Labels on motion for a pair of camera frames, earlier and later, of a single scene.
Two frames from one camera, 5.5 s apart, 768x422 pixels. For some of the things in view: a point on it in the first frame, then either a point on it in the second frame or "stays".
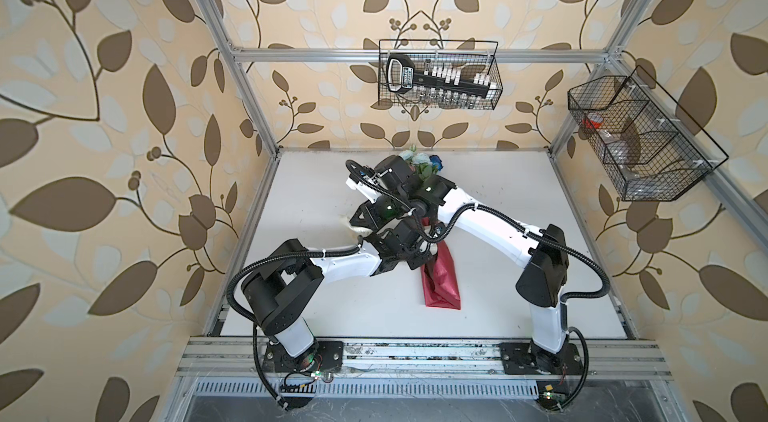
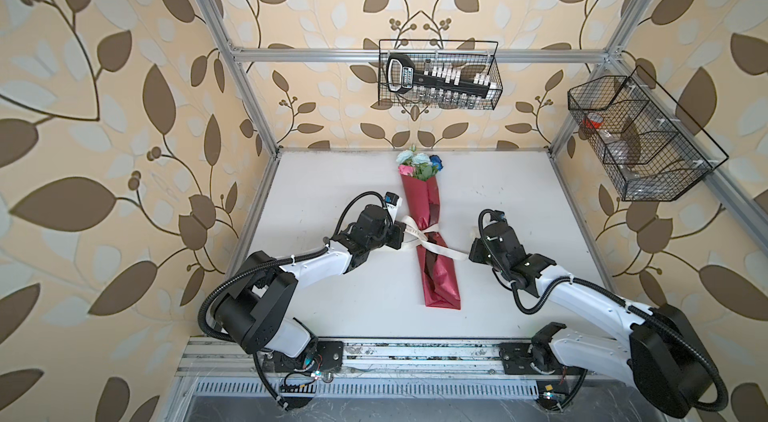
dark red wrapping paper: [440, 278] stays
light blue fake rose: [421, 162] stays
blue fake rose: [436, 161] stays
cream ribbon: [356, 229] to [421, 235]
